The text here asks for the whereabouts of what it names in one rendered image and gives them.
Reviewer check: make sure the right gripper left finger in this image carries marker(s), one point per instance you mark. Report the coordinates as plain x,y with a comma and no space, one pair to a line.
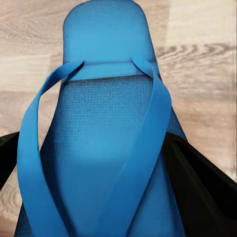
8,156

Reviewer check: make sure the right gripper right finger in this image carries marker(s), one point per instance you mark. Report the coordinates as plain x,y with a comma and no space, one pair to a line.
206,197

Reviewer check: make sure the sandal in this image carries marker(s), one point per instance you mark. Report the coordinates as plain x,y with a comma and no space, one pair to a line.
100,171

